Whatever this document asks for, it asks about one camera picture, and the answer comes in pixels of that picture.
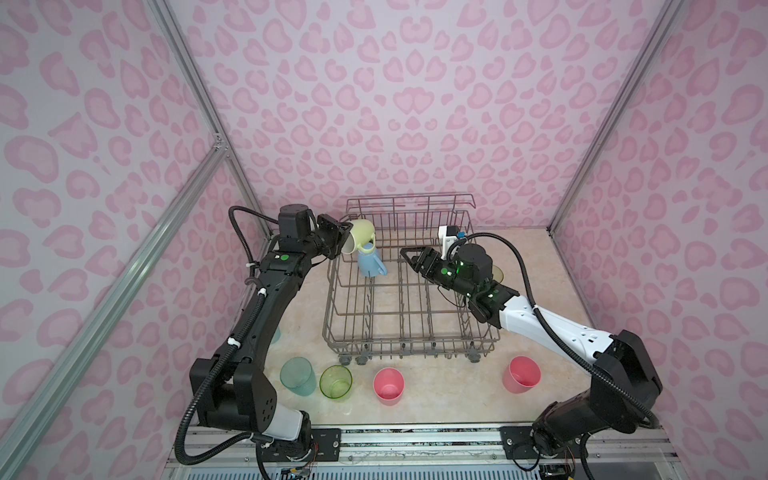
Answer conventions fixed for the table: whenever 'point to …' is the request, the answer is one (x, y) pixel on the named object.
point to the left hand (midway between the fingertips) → (356, 215)
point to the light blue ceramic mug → (371, 264)
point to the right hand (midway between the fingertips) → (406, 253)
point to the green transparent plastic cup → (336, 381)
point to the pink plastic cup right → (522, 374)
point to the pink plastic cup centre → (388, 385)
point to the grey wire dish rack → (376, 305)
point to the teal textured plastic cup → (276, 336)
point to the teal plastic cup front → (297, 375)
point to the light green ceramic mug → (361, 237)
